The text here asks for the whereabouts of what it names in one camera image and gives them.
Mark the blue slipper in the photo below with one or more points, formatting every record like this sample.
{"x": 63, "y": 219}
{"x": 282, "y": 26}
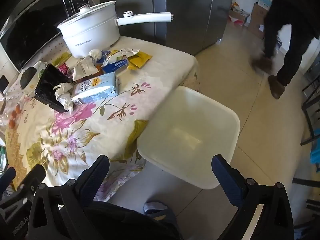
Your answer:
{"x": 155, "y": 206}

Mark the black plastic tray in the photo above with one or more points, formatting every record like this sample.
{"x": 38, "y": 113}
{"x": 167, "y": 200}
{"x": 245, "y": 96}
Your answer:
{"x": 47, "y": 82}

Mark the floral tablecloth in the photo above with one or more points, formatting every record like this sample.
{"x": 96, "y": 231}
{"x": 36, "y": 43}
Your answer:
{"x": 82, "y": 135}

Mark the tall cardboard box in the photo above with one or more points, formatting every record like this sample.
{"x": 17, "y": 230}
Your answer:
{"x": 258, "y": 20}

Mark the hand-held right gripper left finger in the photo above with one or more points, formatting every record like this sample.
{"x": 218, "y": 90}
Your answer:
{"x": 96, "y": 177}

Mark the blue white box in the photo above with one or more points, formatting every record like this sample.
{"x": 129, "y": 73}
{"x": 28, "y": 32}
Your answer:
{"x": 264, "y": 1}

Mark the white electric cooking pot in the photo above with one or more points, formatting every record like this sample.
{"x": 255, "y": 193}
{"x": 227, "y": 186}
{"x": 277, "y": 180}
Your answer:
{"x": 85, "y": 37}

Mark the white plastic bin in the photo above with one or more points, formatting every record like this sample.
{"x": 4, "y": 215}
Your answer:
{"x": 190, "y": 135}

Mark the white bowl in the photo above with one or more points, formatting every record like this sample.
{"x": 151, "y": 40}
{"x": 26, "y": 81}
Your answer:
{"x": 41, "y": 67}

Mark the blue packet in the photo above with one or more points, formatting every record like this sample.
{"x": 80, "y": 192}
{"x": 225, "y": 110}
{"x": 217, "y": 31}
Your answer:
{"x": 115, "y": 66}

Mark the yellow packet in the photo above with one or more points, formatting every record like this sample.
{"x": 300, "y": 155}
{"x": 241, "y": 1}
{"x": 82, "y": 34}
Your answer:
{"x": 138, "y": 60}

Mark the open cardboard box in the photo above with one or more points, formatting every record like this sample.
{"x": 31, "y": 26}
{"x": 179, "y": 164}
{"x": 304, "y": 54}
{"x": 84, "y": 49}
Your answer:
{"x": 237, "y": 15}

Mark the white wrapper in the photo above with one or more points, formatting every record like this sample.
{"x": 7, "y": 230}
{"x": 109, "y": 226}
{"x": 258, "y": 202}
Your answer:
{"x": 120, "y": 55}

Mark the black metal frame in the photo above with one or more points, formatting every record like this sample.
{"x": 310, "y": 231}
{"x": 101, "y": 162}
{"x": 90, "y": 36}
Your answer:
{"x": 310, "y": 105}

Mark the small orange tomato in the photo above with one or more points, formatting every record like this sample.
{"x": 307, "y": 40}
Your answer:
{"x": 13, "y": 115}
{"x": 18, "y": 108}
{"x": 11, "y": 124}

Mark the paper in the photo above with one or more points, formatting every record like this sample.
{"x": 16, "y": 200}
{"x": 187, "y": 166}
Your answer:
{"x": 63, "y": 95}

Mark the red can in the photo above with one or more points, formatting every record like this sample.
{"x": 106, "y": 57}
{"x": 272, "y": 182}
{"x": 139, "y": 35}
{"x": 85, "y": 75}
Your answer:
{"x": 63, "y": 68}

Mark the blue cloth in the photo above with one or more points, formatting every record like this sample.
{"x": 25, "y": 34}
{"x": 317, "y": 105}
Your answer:
{"x": 315, "y": 155}

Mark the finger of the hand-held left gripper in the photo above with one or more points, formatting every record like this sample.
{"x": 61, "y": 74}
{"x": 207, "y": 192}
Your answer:
{"x": 7, "y": 178}
{"x": 35, "y": 176}

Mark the blue white milk carton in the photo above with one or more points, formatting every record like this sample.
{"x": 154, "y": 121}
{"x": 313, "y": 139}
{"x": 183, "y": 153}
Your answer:
{"x": 97, "y": 88}

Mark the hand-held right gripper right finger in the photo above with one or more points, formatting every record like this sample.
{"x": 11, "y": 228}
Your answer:
{"x": 225, "y": 180}

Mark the white paper bag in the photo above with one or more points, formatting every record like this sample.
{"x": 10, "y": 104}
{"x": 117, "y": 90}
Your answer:
{"x": 85, "y": 68}

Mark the tissue ball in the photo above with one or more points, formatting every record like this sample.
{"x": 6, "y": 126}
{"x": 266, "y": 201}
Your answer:
{"x": 95, "y": 54}

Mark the person's dark clothing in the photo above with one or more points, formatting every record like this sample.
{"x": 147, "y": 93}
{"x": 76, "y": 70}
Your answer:
{"x": 125, "y": 221}

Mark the stainless steel refrigerator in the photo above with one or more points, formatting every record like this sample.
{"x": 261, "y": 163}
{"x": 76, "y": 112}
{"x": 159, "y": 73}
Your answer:
{"x": 185, "y": 12}

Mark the black silver microwave oven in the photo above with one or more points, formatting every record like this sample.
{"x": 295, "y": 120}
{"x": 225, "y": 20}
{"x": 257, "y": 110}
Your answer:
{"x": 32, "y": 25}

